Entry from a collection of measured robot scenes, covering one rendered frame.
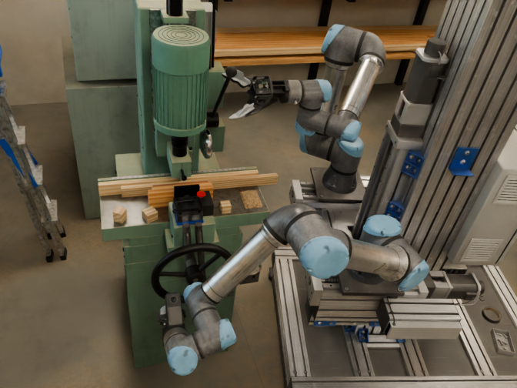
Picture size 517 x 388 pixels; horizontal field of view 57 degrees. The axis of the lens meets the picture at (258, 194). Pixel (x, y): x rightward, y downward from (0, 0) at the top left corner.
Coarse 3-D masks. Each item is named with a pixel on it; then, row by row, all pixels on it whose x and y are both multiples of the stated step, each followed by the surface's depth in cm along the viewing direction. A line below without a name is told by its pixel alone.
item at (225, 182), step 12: (192, 180) 180; (204, 180) 181; (216, 180) 182; (228, 180) 183; (240, 180) 185; (252, 180) 186; (264, 180) 188; (276, 180) 190; (132, 192) 174; (144, 192) 176
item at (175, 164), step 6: (168, 144) 174; (168, 150) 172; (168, 156) 173; (174, 156) 169; (186, 156) 170; (168, 162) 175; (174, 162) 166; (180, 162) 167; (186, 162) 167; (174, 168) 167; (180, 168) 168; (186, 168) 169; (174, 174) 169; (180, 174) 170; (186, 174) 170
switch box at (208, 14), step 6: (204, 6) 171; (210, 6) 172; (210, 12) 168; (216, 12) 169; (210, 18) 170; (216, 18) 170; (210, 24) 171; (216, 24) 172; (210, 30) 172; (210, 36) 174
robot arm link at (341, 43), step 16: (336, 32) 177; (352, 32) 176; (336, 48) 178; (352, 48) 176; (336, 64) 181; (352, 64) 184; (336, 80) 185; (336, 96) 189; (304, 144) 199; (320, 144) 197
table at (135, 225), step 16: (224, 192) 183; (112, 208) 169; (128, 208) 170; (144, 208) 171; (160, 208) 172; (240, 208) 177; (256, 208) 178; (112, 224) 163; (128, 224) 164; (144, 224) 165; (160, 224) 167; (224, 224) 176; (240, 224) 178
